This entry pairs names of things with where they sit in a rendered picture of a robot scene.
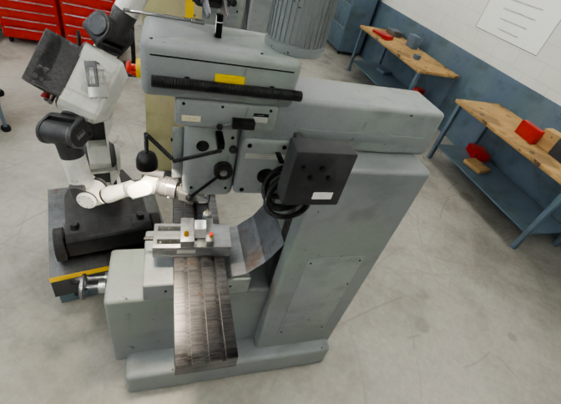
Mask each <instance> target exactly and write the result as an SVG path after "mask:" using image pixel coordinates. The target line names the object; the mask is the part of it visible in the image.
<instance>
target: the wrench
mask: <svg viewBox="0 0 561 404"><path fill-rule="evenodd" d="M123 12H127V13H137V14H143V15H148V16H154V17H159V18H169V19H175V20H180V21H186V22H192V23H195V24H200V25H205V22H204V19H200V18H184V17H178V16H173V15H168V14H162V13H152V12H146V11H141V10H136V9H130V8H123Z"/></svg>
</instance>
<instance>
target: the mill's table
mask: <svg viewBox="0 0 561 404"><path fill-rule="evenodd" d="M206 210H208V211H210V212H211V217H210V218H212V219H213V224H219V223H220V222H219V216H218V210H217V204H216V198H215V194H211V195H210V201H209V202H208V203H206V204H200V203H193V204H192V205H190V204H187V203H186V201H182V200H178V196H177V198H176V199H173V224H181V218H194V219H195V220H202V219H203V212H204V211H206ZM237 360H238V351H237V345H236V339H235V328H234V322H233V316H232V310H231V303H230V293H229V286H228V280H227V274H226V268H225V257H224V256H197V257H174V374H175V375H176V376H177V375H183V374H188V373H194V372H199V371H209V370H215V369H220V368H226V367H232V366H236V363H237Z"/></svg>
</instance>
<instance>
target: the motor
mask: <svg viewBox="0 0 561 404"><path fill-rule="evenodd" d="M337 3H338V0H271V5H270V13H269V18H268V23H267V28H266V32H265V43H266V44H267V46H269V47H270V48H272V49H274V50H275V51H277V52H279V53H283V54H285V55H288V56H291V57H294V58H303V59H316V58H320V57H321V56H322V55H323V53H324V50H325V46H326V40H327V38H328V34H329V32H330V28H331V23H332V20H333V18H334V14H335V11H336V6H337Z"/></svg>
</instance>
